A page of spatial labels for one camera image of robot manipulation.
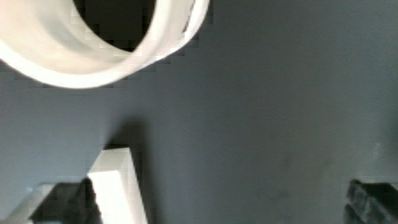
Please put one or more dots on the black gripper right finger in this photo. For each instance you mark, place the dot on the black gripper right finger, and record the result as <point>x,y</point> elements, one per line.
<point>371,207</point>

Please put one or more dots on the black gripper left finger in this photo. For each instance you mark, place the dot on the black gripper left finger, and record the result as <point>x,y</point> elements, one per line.
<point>67,206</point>

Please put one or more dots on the white lamp shade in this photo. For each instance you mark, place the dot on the white lamp shade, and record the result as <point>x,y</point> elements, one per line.
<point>78,42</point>

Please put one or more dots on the white fence frame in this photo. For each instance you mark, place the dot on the white fence frame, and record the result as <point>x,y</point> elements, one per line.
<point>115,188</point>

